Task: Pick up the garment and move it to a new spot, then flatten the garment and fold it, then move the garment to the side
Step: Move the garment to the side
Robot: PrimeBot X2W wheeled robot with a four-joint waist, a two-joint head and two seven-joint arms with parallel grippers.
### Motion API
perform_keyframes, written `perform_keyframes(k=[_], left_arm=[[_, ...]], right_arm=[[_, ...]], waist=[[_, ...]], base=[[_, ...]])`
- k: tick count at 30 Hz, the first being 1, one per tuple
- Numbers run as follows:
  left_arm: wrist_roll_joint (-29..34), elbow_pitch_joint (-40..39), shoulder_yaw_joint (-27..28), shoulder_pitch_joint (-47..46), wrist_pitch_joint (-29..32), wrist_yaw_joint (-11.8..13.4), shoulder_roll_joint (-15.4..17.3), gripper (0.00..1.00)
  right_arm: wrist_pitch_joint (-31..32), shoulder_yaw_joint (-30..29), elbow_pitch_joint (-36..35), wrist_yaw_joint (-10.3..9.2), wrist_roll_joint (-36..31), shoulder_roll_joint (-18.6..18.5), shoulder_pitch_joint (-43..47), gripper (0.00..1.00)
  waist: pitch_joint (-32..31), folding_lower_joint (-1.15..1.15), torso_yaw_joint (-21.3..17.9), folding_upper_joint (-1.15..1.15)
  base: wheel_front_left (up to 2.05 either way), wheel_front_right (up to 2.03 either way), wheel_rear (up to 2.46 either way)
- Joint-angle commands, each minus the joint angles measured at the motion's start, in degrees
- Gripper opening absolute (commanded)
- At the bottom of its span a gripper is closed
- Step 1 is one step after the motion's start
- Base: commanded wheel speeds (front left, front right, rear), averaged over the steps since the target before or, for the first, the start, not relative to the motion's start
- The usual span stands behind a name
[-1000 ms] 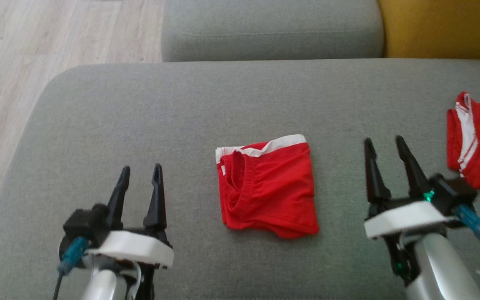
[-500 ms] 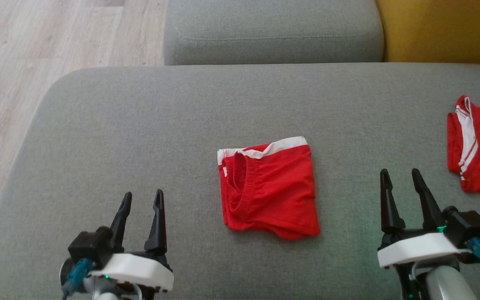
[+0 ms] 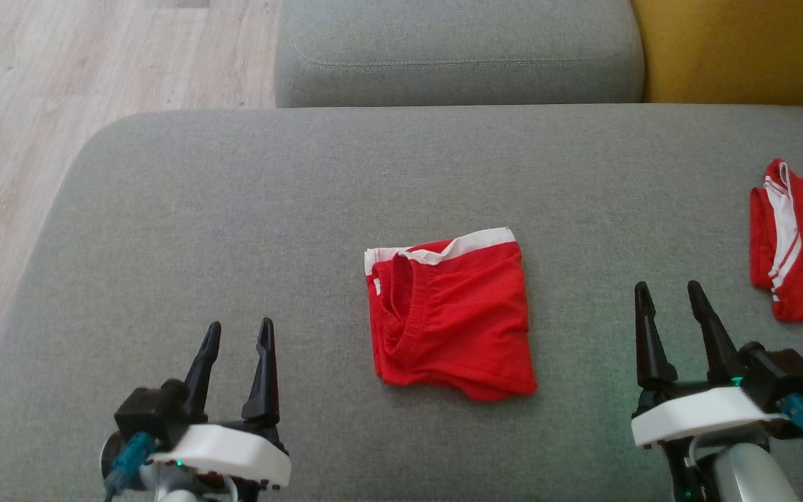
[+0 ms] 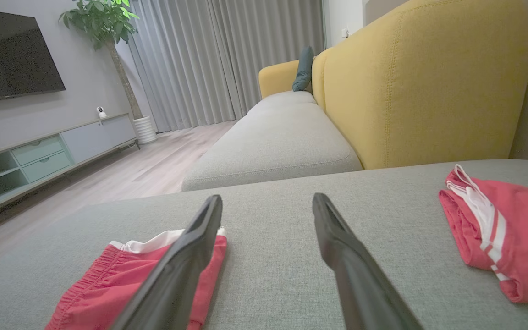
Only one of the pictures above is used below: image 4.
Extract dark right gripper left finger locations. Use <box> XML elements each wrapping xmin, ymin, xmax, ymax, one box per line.
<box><xmin>110</xmin><ymin>194</ymin><xmax>224</xmax><ymax>330</ymax></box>

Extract teal throw pillow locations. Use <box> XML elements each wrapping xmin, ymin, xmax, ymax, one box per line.
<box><xmin>291</xmin><ymin>45</ymin><xmax>315</xmax><ymax>93</ymax></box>

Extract red Bulls 23 jersey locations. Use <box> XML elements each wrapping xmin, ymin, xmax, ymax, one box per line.
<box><xmin>438</xmin><ymin>164</ymin><xmax>528</xmax><ymax>304</ymax></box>

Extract grey sofa seat cushion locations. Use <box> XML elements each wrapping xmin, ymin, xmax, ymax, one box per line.
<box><xmin>246</xmin><ymin>90</ymin><xmax>318</xmax><ymax>116</ymax></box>

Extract white ribbed plant pot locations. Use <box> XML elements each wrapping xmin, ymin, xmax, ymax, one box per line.
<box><xmin>133</xmin><ymin>115</ymin><xmax>158</xmax><ymax>145</ymax></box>

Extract yellow sofa backrest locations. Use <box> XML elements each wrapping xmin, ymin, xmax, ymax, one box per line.
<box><xmin>312</xmin><ymin>0</ymin><xmax>528</xmax><ymax>171</ymax></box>

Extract yellow sofa armrest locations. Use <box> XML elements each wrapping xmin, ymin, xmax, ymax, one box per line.
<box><xmin>258</xmin><ymin>60</ymin><xmax>302</xmax><ymax>99</ymax></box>

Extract red mesh shorts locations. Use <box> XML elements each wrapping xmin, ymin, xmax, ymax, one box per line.
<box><xmin>44</xmin><ymin>226</ymin><xmax>228</xmax><ymax>330</ymax></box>

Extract grey back cushion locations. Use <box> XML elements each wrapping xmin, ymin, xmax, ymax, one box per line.
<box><xmin>181</xmin><ymin>103</ymin><xmax>364</xmax><ymax>193</ymax></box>

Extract black flat television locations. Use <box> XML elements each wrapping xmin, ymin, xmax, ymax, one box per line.
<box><xmin>0</xmin><ymin>6</ymin><xmax>67</xmax><ymax>103</ymax></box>

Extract large grey sofa ottoman cushion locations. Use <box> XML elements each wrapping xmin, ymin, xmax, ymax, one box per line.
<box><xmin>0</xmin><ymin>159</ymin><xmax>528</xmax><ymax>330</ymax></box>

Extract green indoor tree plant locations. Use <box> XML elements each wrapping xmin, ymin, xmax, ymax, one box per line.
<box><xmin>59</xmin><ymin>0</ymin><xmax>144</xmax><ymax>121</ymax></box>

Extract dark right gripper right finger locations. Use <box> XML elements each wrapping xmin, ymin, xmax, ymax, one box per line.
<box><xmin>312</xmin><ymin>192</ymin><xmax>425</xmax><ymax>330</ymax></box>

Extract grey pleated curtain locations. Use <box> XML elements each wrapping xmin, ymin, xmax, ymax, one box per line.
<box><xmin>126</xmin><ymin>0</ymin><xmax>327</xmax><ymax>134</ymax></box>

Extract pale green TV cabinet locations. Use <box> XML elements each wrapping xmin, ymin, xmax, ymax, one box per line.
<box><xmin>0</xmin><ymin>113</ymin><xmax>139</xmax><ymax>226</ymax></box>

